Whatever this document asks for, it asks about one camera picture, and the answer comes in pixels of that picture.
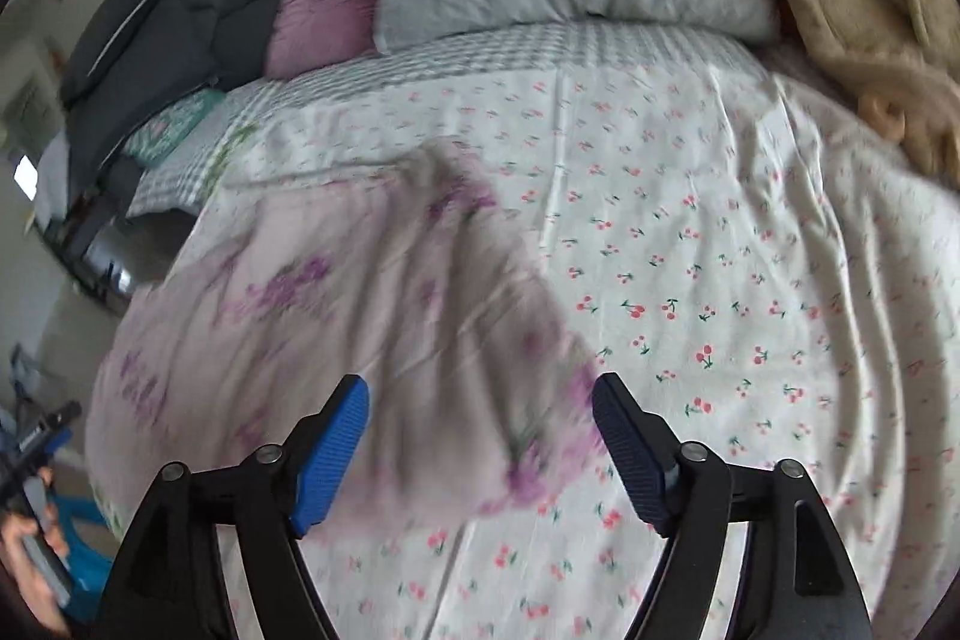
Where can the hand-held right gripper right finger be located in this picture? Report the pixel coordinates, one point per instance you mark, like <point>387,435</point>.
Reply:
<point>630,452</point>

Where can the dark bed base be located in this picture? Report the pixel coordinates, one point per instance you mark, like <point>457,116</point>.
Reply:
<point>127,257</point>

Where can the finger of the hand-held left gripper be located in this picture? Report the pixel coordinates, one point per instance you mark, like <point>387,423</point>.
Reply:
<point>64,416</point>

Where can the blue plastic stool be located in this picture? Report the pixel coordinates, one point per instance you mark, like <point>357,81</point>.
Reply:
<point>86,550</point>

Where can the person's left hand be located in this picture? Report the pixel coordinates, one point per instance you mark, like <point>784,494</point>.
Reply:
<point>22,572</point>

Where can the wall poster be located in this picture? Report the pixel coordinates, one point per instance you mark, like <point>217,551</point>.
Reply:
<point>30,111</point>

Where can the purple floral cloth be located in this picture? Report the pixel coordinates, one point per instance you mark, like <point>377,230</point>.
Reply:
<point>337,325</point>

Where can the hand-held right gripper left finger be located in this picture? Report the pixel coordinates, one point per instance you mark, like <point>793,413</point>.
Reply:
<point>330,452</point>

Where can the dark grey cushion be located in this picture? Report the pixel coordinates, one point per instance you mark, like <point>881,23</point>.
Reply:
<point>157,40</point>

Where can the teal patterned cushion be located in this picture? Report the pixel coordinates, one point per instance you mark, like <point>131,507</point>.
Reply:
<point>169,132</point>

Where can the white paper sheets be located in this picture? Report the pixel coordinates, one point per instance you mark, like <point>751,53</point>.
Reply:
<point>54,175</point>

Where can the cherry print bedsheet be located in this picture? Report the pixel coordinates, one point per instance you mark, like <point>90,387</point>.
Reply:
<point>712,235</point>

